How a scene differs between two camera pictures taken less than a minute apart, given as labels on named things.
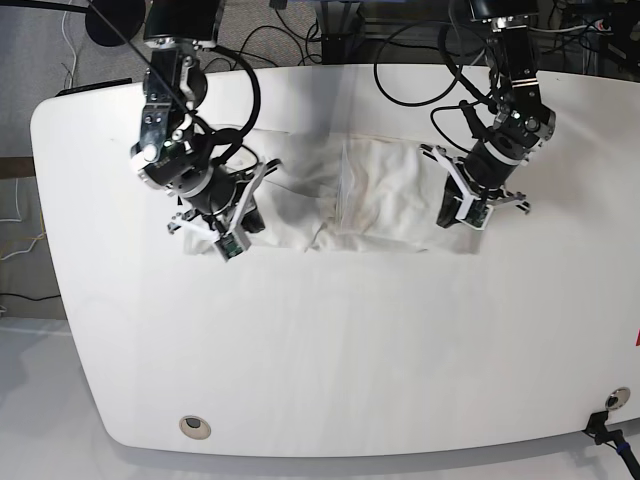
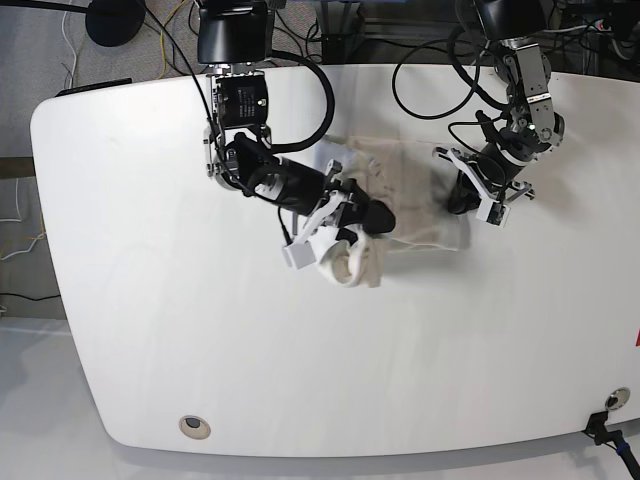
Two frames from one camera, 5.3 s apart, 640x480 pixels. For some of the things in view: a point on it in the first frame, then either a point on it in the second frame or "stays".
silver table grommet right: x=617 y=398 stays
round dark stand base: x=115 y=22 stays
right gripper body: x=226 y=201 -> x=308 y=192
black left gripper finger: x=450 y=204 -> x=465 y=196
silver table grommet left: x=195 y=427 stays
